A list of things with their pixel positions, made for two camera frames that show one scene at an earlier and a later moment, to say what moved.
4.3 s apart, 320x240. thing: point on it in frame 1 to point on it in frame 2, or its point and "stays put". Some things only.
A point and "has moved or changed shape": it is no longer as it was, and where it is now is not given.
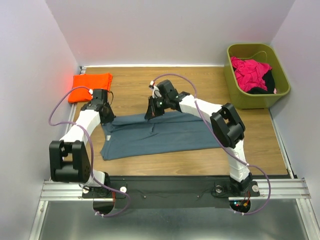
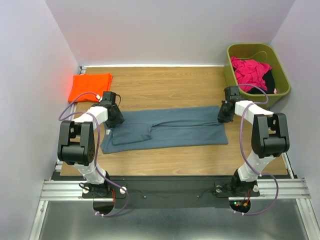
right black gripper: [152, 112] to [222, 116]
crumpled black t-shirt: [269, 83] stays put
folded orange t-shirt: [93, 81] stays put
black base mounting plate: [177, 191] stays put
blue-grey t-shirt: [133, 136] has moved or changed shape
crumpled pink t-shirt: [249, 73] stays put
